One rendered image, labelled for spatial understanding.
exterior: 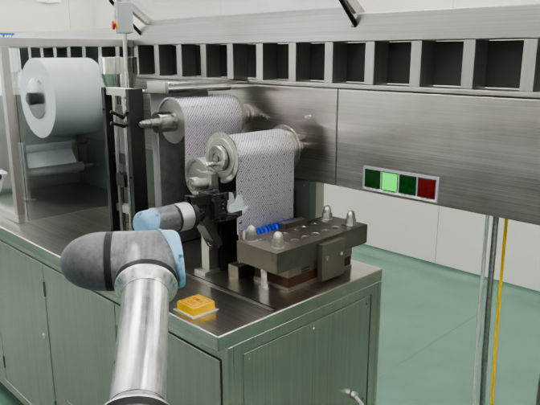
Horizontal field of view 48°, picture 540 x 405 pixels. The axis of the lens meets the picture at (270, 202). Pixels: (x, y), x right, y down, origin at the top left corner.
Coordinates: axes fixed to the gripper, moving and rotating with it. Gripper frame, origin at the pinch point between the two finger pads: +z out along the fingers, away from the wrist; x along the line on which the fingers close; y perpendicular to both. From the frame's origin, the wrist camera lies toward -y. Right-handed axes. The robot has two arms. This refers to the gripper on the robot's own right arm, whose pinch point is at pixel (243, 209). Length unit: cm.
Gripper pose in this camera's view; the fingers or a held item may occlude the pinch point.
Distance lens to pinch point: 175.1
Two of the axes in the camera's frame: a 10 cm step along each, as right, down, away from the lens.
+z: 7.1, -1.7, 6.8
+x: -7.0, -1.7, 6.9
